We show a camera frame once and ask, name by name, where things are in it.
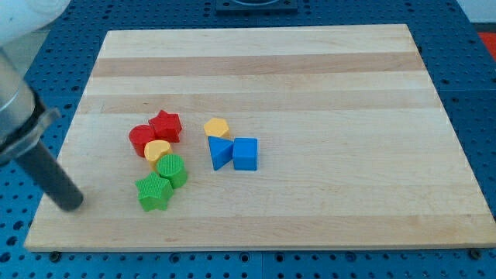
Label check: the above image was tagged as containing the silver tool flange mount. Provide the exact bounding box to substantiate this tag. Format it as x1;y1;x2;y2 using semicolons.
1;52;60;164

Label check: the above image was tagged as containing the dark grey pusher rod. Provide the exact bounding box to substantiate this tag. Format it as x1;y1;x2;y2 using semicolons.
15;142;84;212

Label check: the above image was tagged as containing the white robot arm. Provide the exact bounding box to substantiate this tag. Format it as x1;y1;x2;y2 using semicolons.
1;0;84;212

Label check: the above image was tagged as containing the red cylinder block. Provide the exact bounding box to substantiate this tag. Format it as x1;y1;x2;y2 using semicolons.
129;124;156;157

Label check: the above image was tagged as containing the yellow heart block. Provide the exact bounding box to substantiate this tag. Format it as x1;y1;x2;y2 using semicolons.
144;139;173;171

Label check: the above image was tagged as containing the green star block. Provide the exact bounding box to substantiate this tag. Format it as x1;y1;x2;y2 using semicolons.
135;172;174;212

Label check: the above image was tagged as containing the red star block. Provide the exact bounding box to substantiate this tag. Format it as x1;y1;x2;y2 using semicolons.
148;110;182;143

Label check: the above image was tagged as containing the green cylinder block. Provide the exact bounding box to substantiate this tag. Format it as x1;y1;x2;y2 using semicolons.
156;153;188;189

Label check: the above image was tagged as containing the yellow hexagon block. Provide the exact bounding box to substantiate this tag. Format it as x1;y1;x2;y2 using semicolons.
204;118;230;139

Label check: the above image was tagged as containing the blue triangle block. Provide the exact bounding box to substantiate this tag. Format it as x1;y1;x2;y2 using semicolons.
208;136;233;171

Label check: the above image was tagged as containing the blue cube block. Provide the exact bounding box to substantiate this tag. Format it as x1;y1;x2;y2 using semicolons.
232;137;258;171

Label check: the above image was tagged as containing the wooden board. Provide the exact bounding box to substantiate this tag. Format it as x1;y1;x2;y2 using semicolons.
25;24;495;252

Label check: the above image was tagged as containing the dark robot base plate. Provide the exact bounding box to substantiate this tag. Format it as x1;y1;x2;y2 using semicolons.
215;0;298;14

